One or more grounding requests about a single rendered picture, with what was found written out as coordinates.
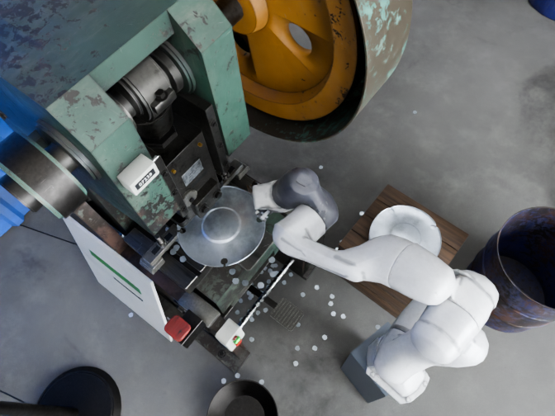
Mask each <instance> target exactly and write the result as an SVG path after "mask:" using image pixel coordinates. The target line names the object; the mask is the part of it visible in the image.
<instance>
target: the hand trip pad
mask: <svg viewBox="0 0 555 416"><path fill-rule="evenodd" d="M190 330H191V325H190V324H189V323H188V322H186V321H185V320H184V319H183V318H181V317H180V316H179V315H174V316H173V317H172V318H171V319H170V320H169V321H168V322H167V323H166V324H165V326H164V331H165V332H166V333H167V334H168V335H169V336H171V337H172V338H173V339H174V340H176V341H178V342H180V341H182V340H183V339H184V338H185V337H186V335H187V334H188V333H189V332H190Z"/></svg>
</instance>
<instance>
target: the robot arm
mask: <svg viewBox="0 0 555 416"><path fill-rule="evenodd" d="M252 197H253V201H254V209H255V210H256V212H255V214H256V216H258V217H259V218H260V219H261V220H262V221H263V222H265V221H266V220H267V218H268V216H267V215H271V214H272V213H273V212H274V213H283V212H284V213H285V212H287V211H290V210H293V209H294V210H293V211H292V212H291V213H289V214H288V215H287V216H286V217H285V218H283V219H282V220H280V221H278V222H277V223H276V224H275V225H274V228H273V242H274V244H275V245H276V246H277V247H278V249H279V250H280V251H281V252H283V253H285V254H286V255H287V256H290V257H294V258H298V259H301V260H304V261H306V262H309V263H311V264H313V265H316V266H317V267H321V268H323V269H325V270H327V271H329V272H333V273H334V274H336V275H339V276H341V277H343V278H346V279H348V280H350V281H355V282H358V281H372V282H378V283H382V284H383V285H385V286H388V287H390V288H392V289H393V290H395V291H398V292H400V293H401V294H403V295H405V296H407V297H409V298H411V299H413V300H412V301H411V302H410V303H409V304H408V305H407V306H406V307H405V308H404V309H403V311H402V312H401V313H400V314H399V315H398V317H397V318H396V320H395V321H394V323H393V324H392V325H391V327H390V328H389V329H388V330H387V332H386V334H384V335H383V336H381V337H380V338H377V339H376V340H374V341H373V342H372V343H371V344H370V345H369V346H368V353H367V370H366V374H367V375H368V376H370V377H371V378H372V379H373V380H374V381H375V382H376V383H378V384H379V385H380V386H381V387H382V388H383V389H384V390H385V391H386V392H387V393H388V394H389V395H390V396H391V397H393V398H394V399H395V400H396V401H397V402H398V403H399V404H405V403H410V402H412V401H413V400H414V399H415V398H417V397H418V396H419V395H420V394H422V393H423V392H424V390H425V388H426V386H427V385H428V382H429V376H428V374H427V373H426V371H425V369H426V368H428V367H430V366H448V367H465V366H475V365H477V364H479V363H480V362H483V361H484V359H485V357H486V355H487V352H488V348H489V344H488V342H487V339H486V335H485V333H484V332H483V331H482V330H481V328H482V327H483V325H484V324H485V323H486V321H487V320H488V318H489V316H490V313H491V312H492V311H493V309H494V308H495V307H496V304H497V301H498V299H499V293H498V291H497V289H496V287H495V285H494V284H493V283H492V282H491V281H490V280H488V279H487V278H486V277H485V276H483V275H481V274H479V273H477V272H474V271H471V270H458V269H452V268H451V267H449V266H448V265H447V264H446V263H444V262H443V261H442V260H441V259H439V258H438V257H437V256H436V255H434V254H433V253H431V252H430V251H429V250H427V249H426V248H424V247H422V246H420V245H419V244H417V243H413V242H411V241H410V240H408V239H405V238H402V237H399V236H396V235H393V234H387V235H381V236H377V237H375V238H372V239H370V240H368V241H367V242H365V243H362V244H360V245H359V246H357V247H353V248H348V249H345V250H335V249H332V248H329V247H327V246H325V245H323V244H321V243H317V242H316V241H317V240H318V239H319V238H320V237H321V236H322V235H323V234H325V231H326V230H327V229H329V228H330V227H331V226H332V225H333V224H334V223H335V222H336V221H337V220H338V218H339V210H338V206H337V204H336V202H335V200H334V198H333V197H332V196H331V194H330V193H329V192H327V191H326V190H325V189H324V188H323V187H321V186H320V182H319V178H318V176H317V175H316V174H315V172H314V171H312V170H310V169H309V168H293V169H292V170H289V171H287V172H286V173H285V174H284V175H282V176H281V177H280V178H279V179H278V180H275V181H272V182H268V183H263V184H258V185H254V186H253V187H252Z"/></svg>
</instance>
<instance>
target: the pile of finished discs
mask: <svg viewBox="0 0 555 416"><path fill-rule="evenodd" d="M387 234H393V235H396V236H399V237H402V238H405V239H408V240H410V241H411V242H413V243H417V244H419V245H420V246H422V247H424V248H426V249H427V250H429V251H430V252H431V253H433V254H434V255H436V256H438V255H439V251H440V249H441V245H442V238H441V233H440V231H439V229H438V227H436V224H435V222H434V220H433V219H432V218H431V217H430V216H429V215H428V214H426V213H425V212H423V211H422V210H420V209H418V208H415V207H413V206H393V207H391V208H388V209H385V210H383V211H382V212H381V213H379V214H378V215H377V216H376V218H375V219H374V220H373V222H372V224H371V227H370V230H369V240H370V239H372V238H375V237H377V236H381V235H387Z"/></svg>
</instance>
